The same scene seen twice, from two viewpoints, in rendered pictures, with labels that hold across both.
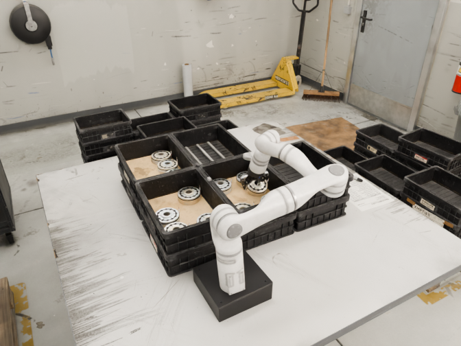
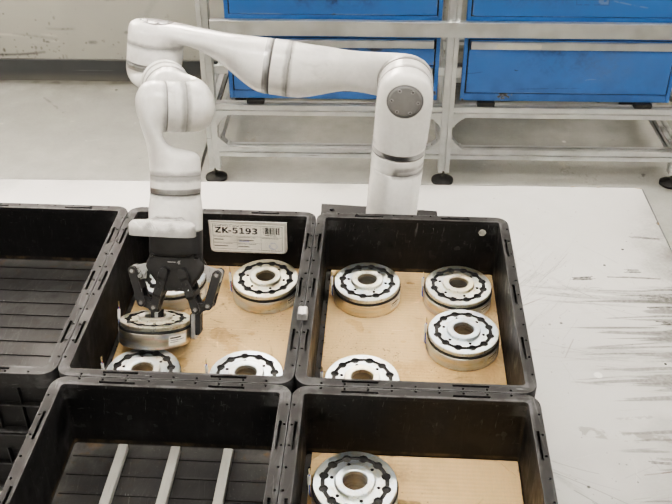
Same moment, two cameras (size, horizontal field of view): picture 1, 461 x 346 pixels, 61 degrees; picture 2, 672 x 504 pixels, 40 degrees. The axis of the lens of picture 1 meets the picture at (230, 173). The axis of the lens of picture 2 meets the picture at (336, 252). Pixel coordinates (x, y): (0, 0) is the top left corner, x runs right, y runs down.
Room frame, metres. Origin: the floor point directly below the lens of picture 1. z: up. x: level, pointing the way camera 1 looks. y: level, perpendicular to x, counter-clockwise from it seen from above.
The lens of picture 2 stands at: (2.29, 0.62, 1.71)
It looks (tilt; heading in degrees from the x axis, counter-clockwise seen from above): 35 degrees down; 210
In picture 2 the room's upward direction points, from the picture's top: straight up
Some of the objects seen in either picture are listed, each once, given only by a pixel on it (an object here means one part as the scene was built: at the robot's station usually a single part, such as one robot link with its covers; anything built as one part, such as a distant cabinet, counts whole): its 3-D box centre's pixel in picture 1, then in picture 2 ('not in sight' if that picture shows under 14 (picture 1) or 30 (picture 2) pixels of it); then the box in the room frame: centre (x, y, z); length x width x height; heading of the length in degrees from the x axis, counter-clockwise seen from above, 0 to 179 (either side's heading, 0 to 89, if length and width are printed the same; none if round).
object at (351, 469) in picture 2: not in sight; (354, 481); (1.64, 0.27, 0.86); 0.05 x 0.05 x 0.01
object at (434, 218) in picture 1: (425, 221); not in sight; (1.84, -1.15, 0.41); 0.31 x 0.02 x 0.16; 28
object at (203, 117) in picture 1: (195, 125); not in sight; (3.29, 0.32, 0.37); 0.40 x 0.30 x 0.45; 119
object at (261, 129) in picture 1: (268, 129); not in sight; (2.46, -0.26, 0.71); 0.22 x 0.19 x 0.01; 28
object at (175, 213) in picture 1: (167, 215); (463, 332); (1.31, 0.27, 0.86); 0.10 x 0.10 x 0.01
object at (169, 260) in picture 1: (185, 228); not in sight; (1.34, 0.20, 0.76); 0.40 x 0.30 x 0.12; 27
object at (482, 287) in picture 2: (176, 230); (458, 286); (1.21, 0.21, 0.86); 0.10 x 0.10 x 0.01
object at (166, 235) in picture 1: (182, 198); (413, 297); (1.34, 0.20, 0.92); 0.40 x 0.30 x 0.02; 27
